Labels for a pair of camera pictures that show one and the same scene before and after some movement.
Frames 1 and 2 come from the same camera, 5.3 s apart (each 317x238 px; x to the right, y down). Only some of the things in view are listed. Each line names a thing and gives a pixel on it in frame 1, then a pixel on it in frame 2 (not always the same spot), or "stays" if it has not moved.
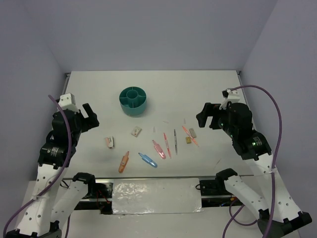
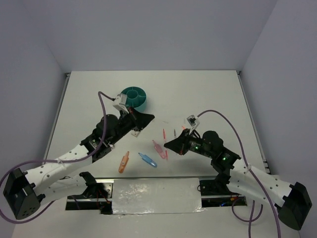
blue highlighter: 148,160 stays
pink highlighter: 159,149 stays
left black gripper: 88,123 -> 140,120
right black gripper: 207,108 -> 180,144
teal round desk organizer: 132,100 stays
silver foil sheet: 156,196 stays
